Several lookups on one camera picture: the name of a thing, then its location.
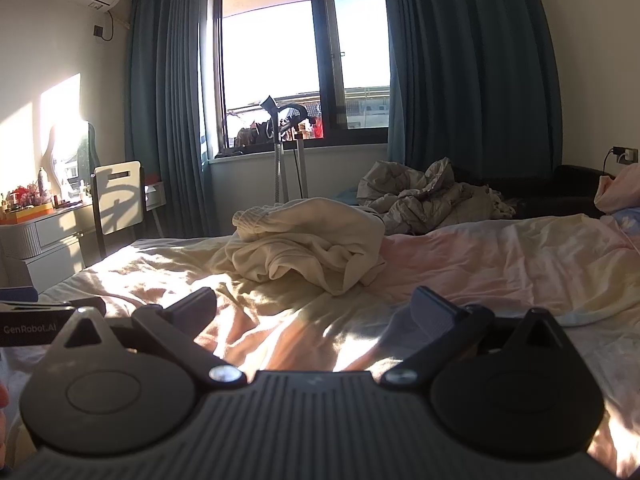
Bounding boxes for wall socket with charger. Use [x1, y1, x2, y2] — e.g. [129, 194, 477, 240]
[604, 146, 640, 173]

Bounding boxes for cream sweatpants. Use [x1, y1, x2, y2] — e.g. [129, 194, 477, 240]
[225, 197, 388, 297]

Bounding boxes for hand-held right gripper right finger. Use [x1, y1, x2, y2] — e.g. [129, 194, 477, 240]
[380, 286, 576, 388]

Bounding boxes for garment steamer stand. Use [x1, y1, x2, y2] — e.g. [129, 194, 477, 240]
[260, 95, 323, 206]

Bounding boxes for pink pillow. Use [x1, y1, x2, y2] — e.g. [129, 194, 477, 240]
[594, 164, 640, 216]

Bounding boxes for pastel bed sheet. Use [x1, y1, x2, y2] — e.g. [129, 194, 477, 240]
[0, 212, 640, 478]

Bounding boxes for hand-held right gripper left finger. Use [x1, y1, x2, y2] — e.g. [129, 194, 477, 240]
[50, 287, 248, 387]

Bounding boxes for white chair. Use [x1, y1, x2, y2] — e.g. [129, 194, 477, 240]
[90, 160, 148, 261]

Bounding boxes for dark framed window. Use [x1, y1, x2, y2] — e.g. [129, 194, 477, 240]
[207, 0, 396, 158]

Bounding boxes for white dressing table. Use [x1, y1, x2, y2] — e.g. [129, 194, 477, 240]
[0, 182, 168, 291]

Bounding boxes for wavy framed mirror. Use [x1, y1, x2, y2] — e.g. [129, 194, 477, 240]
[47, 120, 103, 198]

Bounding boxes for grey quilted jacket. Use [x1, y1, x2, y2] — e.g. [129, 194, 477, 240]
[356, 156, 516, 236]

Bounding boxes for teal curtain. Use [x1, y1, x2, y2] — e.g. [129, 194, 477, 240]
[122, 0, 216, 256]
[380, 0, 563, 176]

